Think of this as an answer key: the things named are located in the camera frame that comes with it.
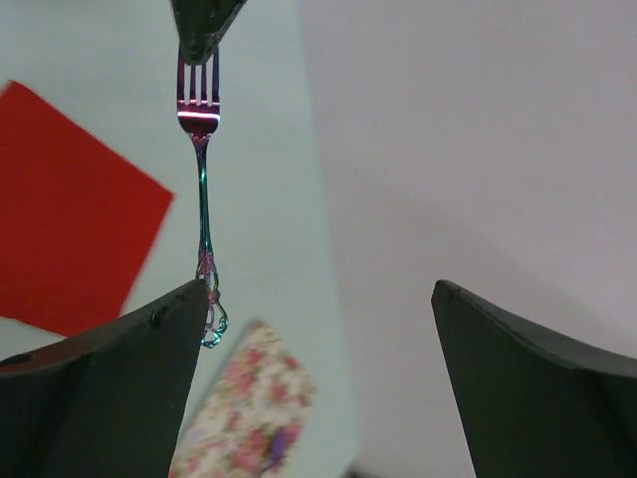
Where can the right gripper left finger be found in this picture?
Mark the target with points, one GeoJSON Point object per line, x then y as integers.
{"type": "Point", "coordinates": [108, 402]}

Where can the iridescent fork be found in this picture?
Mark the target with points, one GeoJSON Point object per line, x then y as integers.
{"type": "Point", "coordinates": [198, 114]}

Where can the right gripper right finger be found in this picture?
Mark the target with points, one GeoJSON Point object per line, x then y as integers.
{"type": "Point", "coordinates": [534, 402]}

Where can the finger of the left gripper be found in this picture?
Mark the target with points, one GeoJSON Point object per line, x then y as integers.
{"type": "Point", "coordinates": [201, 25]}

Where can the floral tray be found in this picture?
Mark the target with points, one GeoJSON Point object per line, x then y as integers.
{"type": "Point", "coordinates": [254, 414]}

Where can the red paper napkin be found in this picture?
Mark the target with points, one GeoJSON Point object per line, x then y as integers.
{"type": "Point", "coordinates": [77, 219]}

